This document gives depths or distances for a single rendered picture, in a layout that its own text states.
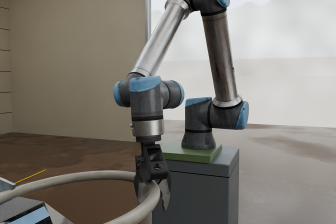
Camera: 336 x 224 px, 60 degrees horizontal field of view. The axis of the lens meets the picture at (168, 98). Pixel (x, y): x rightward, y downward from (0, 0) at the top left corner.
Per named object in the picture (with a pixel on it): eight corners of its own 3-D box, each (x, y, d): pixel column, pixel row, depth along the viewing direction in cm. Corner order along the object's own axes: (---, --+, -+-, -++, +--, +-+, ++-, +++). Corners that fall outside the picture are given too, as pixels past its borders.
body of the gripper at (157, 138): (160, 172, 88) (157, 133, 88) (167, 180, 80) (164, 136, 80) (135, 175, 86) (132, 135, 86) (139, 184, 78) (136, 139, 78)
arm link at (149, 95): (168, 74, 84) (150, 73, 76) (171, 117, 84) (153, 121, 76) (141, 77, 89) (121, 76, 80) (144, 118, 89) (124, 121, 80)
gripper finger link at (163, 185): (170, 201, 87) (161, 172, 86) (175, 208, 81) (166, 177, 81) (160, 205, 86) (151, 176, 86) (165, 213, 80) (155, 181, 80)
